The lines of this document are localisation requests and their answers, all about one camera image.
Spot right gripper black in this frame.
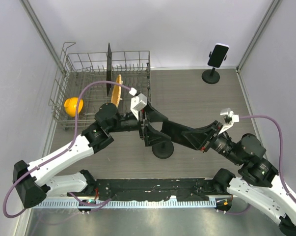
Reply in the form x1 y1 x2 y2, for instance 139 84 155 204
181 118 243 164

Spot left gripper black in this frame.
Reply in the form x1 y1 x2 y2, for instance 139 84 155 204
108 98 171 146

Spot black smartphone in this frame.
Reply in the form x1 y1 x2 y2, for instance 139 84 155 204
161 121 199 150

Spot lavender smartphone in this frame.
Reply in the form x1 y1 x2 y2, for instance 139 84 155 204
207 43 229 68

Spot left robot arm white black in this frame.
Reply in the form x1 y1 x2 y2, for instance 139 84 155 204
13 98 170 209

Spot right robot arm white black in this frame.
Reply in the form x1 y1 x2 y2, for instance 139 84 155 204
173 118 296 236

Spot orange wooden plate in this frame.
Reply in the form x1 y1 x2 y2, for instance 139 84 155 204
111 74 123 107

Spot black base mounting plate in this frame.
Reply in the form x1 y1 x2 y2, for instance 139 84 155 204
73 178 228 202

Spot black plate upright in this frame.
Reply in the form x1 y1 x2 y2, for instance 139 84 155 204
106 43 112 95

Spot yellow bowl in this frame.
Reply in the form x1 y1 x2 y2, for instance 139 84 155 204
64 97 83 118

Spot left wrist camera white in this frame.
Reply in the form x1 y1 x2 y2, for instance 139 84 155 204
129 88 148 120

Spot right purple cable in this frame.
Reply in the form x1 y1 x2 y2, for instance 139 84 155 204
238 115 296 214

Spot white slotted cable duct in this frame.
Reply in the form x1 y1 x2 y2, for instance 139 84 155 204
33 197 216 209

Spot grey wire dish rack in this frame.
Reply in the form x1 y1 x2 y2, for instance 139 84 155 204
48 42 151 130

